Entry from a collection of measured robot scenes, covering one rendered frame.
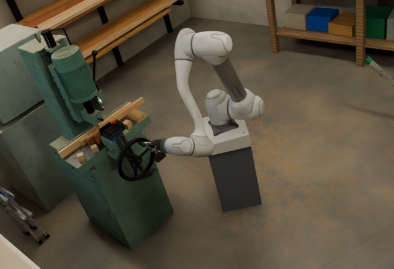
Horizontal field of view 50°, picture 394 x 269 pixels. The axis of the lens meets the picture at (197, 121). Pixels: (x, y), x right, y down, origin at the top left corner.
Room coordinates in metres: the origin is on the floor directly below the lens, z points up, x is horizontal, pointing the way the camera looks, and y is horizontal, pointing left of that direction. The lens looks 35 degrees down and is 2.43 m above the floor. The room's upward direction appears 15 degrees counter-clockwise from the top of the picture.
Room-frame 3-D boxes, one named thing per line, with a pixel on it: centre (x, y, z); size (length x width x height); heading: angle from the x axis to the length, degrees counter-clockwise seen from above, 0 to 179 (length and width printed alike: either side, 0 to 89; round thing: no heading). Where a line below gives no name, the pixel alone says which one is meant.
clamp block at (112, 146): (2.22, 0.52, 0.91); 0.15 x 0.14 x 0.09; 128
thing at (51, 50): (2.48, 0.72, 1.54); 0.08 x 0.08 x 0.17; 38
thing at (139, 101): (2.44, 0.54, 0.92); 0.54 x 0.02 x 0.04; 128
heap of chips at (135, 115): (2.45, 0.39, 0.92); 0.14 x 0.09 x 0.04; 38
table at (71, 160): (2.28, 0.57, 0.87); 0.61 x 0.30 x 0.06; 128
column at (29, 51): (2.60, 0.82, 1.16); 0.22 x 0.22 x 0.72; 38
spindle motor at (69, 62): (2.37, 0.64, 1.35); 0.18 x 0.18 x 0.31
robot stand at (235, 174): (2.38, -0.17, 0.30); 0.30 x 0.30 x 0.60; 87
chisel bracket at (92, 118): (2.39, 0.65, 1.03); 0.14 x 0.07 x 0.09; 38
